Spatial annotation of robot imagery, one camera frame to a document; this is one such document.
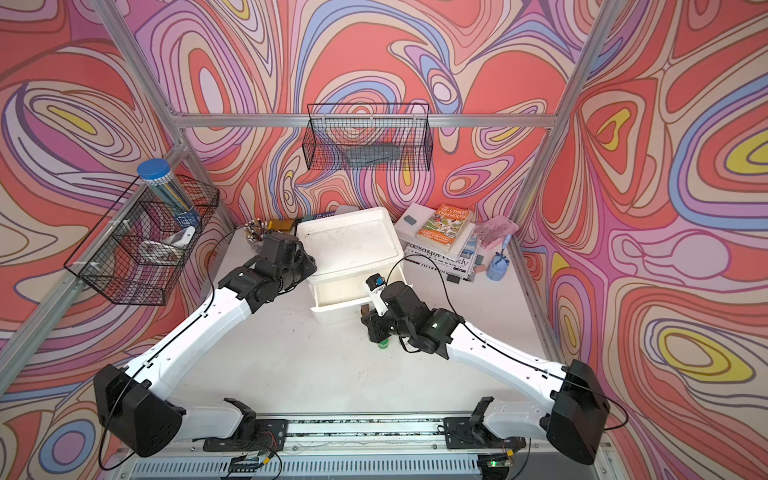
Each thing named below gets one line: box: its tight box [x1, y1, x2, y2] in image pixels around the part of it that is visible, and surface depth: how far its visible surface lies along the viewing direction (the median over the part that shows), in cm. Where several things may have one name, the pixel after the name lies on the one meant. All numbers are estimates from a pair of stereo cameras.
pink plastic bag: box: [474, 215, 519, 249], surface depth 121 cm
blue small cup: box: [486, 252, 510, 281], surface depth 101 cm
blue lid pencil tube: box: [137, 158, 201, 230], surface depth 75 cm
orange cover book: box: [416, 203, 472, 253], surface depth 104 cm
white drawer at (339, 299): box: [308, 266, 408, 324], surface depth 76 cm
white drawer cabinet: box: [296, 207, 407, 322], surface depth 84 cm
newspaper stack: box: [405, 235, 481, 281], surface depth 107 cm
